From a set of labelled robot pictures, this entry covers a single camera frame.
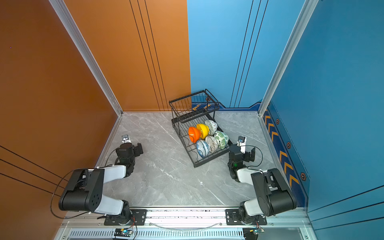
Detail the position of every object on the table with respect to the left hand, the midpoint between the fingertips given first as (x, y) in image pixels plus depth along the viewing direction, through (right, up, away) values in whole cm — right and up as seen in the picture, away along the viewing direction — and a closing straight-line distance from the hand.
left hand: (131, 143), depth 94 cm
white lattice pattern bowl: (+51, 0, -4) cm, 51 cm away
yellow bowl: (+46, +8, +5) cm, 47 cm away
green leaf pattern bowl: (+58, +2, +6) cm, 58 cm away
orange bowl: (+40, +6, +1) cm, 40 cm away
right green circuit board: (+67, -40, -24) cm, 82 cm away
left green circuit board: (+6, -40, -23) cm, 46 cm away
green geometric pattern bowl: (+51, +11, +3) cm, 52 cm away
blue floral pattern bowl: (+45, -3, +3) cm, 45 cm away
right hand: (+72, -1, -4) cm, 72 cm away
